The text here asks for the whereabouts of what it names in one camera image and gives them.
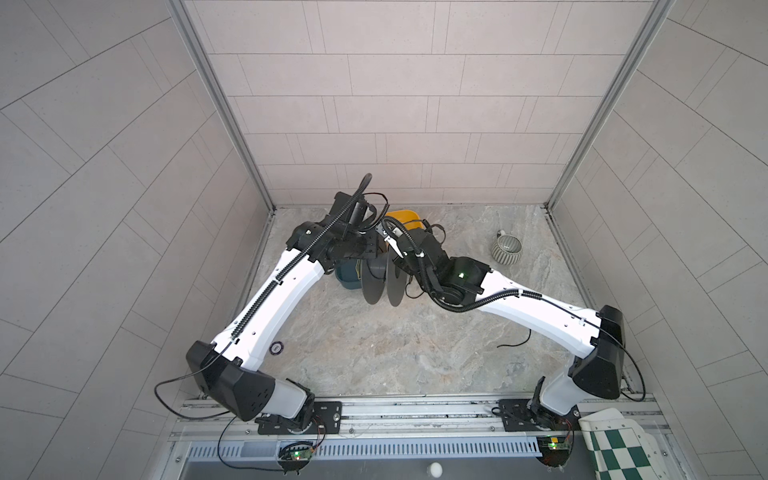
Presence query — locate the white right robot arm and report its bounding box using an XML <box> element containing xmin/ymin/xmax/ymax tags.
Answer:
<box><xmin>377</xmin><ymin>216</ymin><xmax>631</xmax><ymax>429</ymax></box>

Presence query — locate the aluminium corner profile right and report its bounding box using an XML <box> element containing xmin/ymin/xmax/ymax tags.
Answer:
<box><xmin>544</xmin><ymin>0</ymin><xmax>675</xmax><ymax>212</ymax></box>

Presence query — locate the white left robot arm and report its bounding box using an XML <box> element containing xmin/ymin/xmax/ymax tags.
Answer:
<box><xmin>186</xmin><ymin>174</ymin><xmax>385</xmax><ymax>432</ymax></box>

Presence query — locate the black long cable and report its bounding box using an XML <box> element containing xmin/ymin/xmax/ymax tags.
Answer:
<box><xmin>365</xmin><ymin>251</ymin><xmax>533</xmax><ymax>350</ymax></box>

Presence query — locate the aluminium corner profile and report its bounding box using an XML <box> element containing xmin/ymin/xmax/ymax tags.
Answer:
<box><xmin>167</xmin><ymin>0</ymin><xmax>276</xmax><ymax>215</ymax></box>
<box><xmin>544</xmin><ymin>0</ymin><xmax>675</xmax><ymax>212</ymax></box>

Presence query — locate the striped ceramic mug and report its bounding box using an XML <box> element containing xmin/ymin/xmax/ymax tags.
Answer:
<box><xmin>491</xmin><ymin>230</ymin><xmax>523</xmax><ymax>266</ymax></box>

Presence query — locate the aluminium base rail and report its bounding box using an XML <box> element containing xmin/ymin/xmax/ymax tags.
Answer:
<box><xmin>167</xmin><ymin>392</ymin><xmax>667</xmax><ymax>463</ymax></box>

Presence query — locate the aluminium corner profile left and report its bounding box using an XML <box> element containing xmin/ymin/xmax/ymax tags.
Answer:
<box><xmin>167</xmin><ymin>0</ymin><xmax>276</xmax><ymax>215</ymax></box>

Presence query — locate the green white checkered cloth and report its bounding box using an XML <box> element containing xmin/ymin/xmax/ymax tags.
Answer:
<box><xmin>579</xmin><ymin>408</ymin><xmax>671</xmax><ymax>480</ymax></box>

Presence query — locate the grey perforated cable spool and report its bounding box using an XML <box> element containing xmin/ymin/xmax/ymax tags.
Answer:
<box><xmin>360</xmin><ymin>249</ymin><xmax>409</xmax><ymax>307</ymax></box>

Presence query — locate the yellow plastic bin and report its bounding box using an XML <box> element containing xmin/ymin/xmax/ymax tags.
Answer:
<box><xmin>386</xmin><ymin>209</ymin><xmax>426</xmax><ymax>230</ymax></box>

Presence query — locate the small white ball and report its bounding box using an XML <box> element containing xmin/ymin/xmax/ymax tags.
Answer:
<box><xmin>428</xmin><ymin>462</ymin><xmax>443</xmax><ymax>479</ymax></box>

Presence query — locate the teal plastic bin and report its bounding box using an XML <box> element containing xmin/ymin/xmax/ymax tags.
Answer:
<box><xmin>334</xmin><ymin>259</ymin><xmax>362</xmax><ymax>290</ymax></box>

